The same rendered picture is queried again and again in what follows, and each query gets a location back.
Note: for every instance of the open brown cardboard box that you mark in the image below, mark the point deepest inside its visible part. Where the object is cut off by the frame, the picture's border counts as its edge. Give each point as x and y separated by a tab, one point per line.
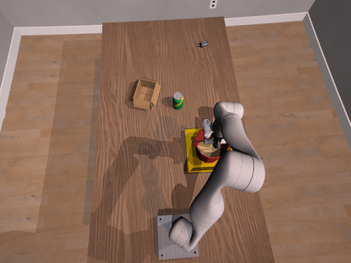
142	93

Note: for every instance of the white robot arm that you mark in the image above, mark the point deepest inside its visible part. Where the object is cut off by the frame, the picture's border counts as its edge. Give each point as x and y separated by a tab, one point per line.
242	171

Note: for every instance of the green and yellow drink can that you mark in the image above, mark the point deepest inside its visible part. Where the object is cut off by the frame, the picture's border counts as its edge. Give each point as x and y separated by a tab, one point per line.
178	100

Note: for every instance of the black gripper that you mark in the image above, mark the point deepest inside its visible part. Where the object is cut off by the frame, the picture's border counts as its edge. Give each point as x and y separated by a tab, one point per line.
216	141

